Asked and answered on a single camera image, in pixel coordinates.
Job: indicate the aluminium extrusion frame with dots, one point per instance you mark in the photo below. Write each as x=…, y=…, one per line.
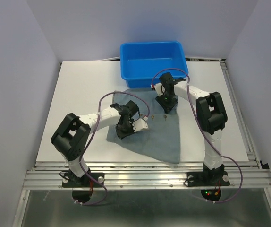
x=153, y=193

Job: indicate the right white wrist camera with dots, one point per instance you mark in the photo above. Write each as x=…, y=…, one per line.
x=159, y=88

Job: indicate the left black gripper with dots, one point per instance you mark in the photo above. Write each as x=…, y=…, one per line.
x=121, y=135

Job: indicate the light denim skirt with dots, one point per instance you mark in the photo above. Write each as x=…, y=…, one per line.
x=161, y=140

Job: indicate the blue plastic bin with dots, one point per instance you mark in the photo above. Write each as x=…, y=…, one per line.
x=141, y=61

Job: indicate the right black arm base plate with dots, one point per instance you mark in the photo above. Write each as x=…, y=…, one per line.
x=207, y=179

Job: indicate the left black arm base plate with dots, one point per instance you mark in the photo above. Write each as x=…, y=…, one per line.
x=69, y=180

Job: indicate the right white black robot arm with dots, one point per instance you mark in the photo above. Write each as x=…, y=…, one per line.
x=210, y=115

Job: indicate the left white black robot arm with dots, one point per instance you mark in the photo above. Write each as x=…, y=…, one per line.
x=70, y=138

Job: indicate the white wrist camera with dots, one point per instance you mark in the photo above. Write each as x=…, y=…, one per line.
x=159, y=88
x=140, y=124

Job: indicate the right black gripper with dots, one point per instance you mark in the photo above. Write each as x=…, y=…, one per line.
x=166, y=106

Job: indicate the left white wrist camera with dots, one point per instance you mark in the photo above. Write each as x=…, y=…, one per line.
x=140, y=124

